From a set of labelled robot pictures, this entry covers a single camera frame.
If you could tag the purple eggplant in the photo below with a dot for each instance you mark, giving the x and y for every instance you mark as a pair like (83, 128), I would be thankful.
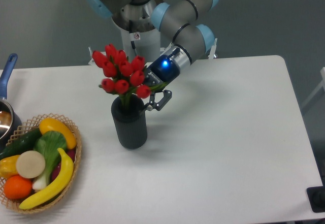
(71, 153)

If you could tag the green cucumber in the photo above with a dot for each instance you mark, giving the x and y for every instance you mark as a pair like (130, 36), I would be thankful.
(24, 143)

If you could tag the dark grey ribbed vase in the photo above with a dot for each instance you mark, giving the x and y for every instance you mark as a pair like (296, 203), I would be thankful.
(130, 124)

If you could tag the yellow squash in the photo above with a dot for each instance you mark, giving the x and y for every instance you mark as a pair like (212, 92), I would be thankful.
(51, 124)

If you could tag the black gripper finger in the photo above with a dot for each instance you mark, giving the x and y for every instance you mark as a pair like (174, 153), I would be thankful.
(152, 104)

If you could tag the yellow banana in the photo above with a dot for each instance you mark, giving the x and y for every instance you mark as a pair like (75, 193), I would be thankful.
(55, 187)

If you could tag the black device at edge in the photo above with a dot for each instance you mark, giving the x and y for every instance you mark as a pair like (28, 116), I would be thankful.
(316, 198)

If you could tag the blue handled steel pot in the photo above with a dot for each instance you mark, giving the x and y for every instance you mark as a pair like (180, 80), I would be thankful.
(10, 121)

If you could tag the orange fruit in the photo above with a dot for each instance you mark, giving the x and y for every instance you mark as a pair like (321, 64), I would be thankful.
(17, 187)

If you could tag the green bok choy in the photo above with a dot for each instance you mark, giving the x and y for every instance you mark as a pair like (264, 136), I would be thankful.
(47, 146)

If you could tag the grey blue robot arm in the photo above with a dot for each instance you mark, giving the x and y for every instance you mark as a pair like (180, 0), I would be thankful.
(159, 40)

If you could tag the woven wicker basket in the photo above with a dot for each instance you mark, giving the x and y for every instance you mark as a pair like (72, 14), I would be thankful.
(27, 126)

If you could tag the yellow bell pepper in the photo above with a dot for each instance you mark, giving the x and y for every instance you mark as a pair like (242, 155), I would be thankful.
(8, 166)

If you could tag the white frame at right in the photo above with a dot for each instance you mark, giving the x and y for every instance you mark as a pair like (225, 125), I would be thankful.
(314, 96)

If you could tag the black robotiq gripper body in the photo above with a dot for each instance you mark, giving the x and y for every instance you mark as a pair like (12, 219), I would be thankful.
(163, 70)

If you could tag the beige round disc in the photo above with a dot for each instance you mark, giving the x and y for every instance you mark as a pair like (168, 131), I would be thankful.
(30, 164)

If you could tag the red tulip bouquet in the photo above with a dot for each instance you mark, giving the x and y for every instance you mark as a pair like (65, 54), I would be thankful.
(123, 77)

